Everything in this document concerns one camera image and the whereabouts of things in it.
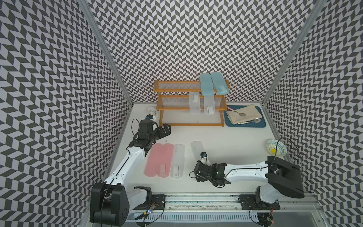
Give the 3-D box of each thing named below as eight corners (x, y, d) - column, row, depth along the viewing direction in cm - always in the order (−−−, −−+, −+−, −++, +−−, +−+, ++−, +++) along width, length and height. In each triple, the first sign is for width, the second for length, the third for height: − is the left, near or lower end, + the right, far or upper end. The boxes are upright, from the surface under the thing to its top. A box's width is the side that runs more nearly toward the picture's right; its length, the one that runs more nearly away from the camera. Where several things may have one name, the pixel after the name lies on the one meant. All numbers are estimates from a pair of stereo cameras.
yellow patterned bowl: (262, 150, 94) (266, 146, 90) (265, 140, 99) (269, 136, 94) (280, 159, 90) (285, 156, 86) (282, 148, 95) (287, 144, 90)
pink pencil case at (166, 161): (157, 178, 83) (156, 177, 81) (161, 145, 97) (161, 143, 95) (172, 178, 83) (171, 177, 81) (174, 144, 97) (174, 143, 95)
